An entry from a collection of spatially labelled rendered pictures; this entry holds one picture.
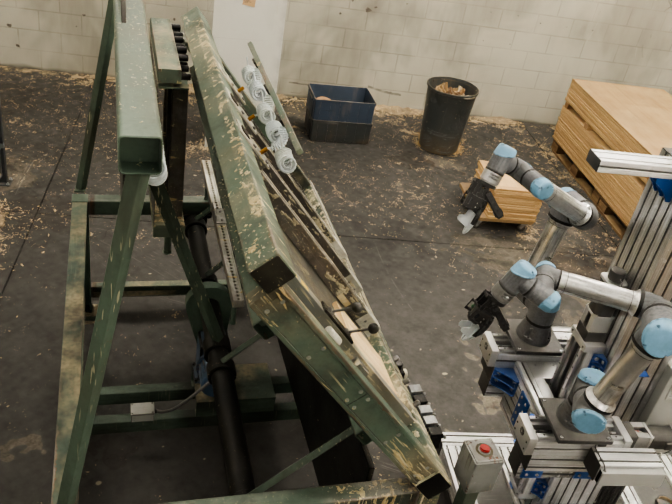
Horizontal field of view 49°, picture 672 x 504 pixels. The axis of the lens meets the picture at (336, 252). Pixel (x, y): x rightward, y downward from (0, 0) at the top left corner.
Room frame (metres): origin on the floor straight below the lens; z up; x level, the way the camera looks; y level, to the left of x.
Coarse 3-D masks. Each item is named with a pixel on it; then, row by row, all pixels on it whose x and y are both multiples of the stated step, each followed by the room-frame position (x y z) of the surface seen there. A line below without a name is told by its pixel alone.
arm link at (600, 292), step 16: (544, 272) 2.16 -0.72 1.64; (560, 272) 2.18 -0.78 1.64; (560, 288) 2.15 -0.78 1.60; (576, 288) 2.14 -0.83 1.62; (592, 288) 2.13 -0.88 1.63; (608, 288) 2.13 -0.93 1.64; (624, 288) 2.15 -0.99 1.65; (608, 304) 2.11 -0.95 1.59; (624, 304) 2.10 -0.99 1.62; (640, 304) 2.09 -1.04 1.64
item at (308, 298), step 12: (300, 288) 1.91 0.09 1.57; (312, 300) 1.92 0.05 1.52; (312, 312) 1.92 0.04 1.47; (324, 312) 1.94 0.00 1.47; (324, 324) 1.94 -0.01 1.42; (348, 348) 1.98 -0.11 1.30; (372, 372) 2.02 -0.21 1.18; (372, 384) 2.02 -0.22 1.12; (384, 384) 2.04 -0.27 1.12; (384, 396) 2.04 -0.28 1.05; (396, 396) 2.09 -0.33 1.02; (396, 408) 2.06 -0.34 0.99; (408, 420) 2.09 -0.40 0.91
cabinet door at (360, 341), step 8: (336, 304) 2.34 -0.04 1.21; (336, 312) 2.30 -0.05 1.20; (344, 312) 2.37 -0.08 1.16; (344, 320) 2.26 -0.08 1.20; (352, 328) 2.32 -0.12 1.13; (352, 336) 2.20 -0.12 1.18; (360, 336) 2.35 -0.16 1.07; (360, 344) 2.25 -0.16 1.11; (368, 344) 2.39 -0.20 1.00; (368, 352) 2.29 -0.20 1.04; (376, 352) 2.43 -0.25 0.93; (368, 360) 2.19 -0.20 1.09; (376, 360) 2.33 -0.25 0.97; (376, 368) 2.22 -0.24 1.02; (384, 368) 2.36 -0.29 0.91; (384, 376) 2.27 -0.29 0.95; (392, 384) 2.29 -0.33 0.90
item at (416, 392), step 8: (400, 368) 2.55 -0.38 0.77; (416, 392) 2.42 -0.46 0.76; (424, 392) 2.47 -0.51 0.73; (424, 400) 2.38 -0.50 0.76; (424, 408) 2.33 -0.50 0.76; (424, 416) 2.28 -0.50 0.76; (432, 416) 2.29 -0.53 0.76; (424, 424) 2.25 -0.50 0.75; (432, 424) 2.25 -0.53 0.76; (440, 424) 2.29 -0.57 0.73; (432, 432) 2.20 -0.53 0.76; (440, 432) 2.21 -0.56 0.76; (432, 440) 2.19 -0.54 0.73; (440, 440) 2.20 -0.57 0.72
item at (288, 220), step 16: (240, 128) 2.35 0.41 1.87; (256, 144) 2.45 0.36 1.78; (272, 144) 2.42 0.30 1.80; (256, 160) 2.38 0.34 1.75; (272, 192) 2.40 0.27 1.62; (288, 208) 2.43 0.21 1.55; (288, 224) 2.43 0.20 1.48; (304, 240) 2.46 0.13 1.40; (304, 256) 2.46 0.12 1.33; (320, 256) 2.48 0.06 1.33; (320, 272) 2.49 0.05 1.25; (336, 272) 2.51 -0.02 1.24; (336, 288) 2.52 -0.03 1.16; (352, 288) 2.60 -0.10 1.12; (368, 320) 2.58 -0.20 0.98; (368, 336) 2.58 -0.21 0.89
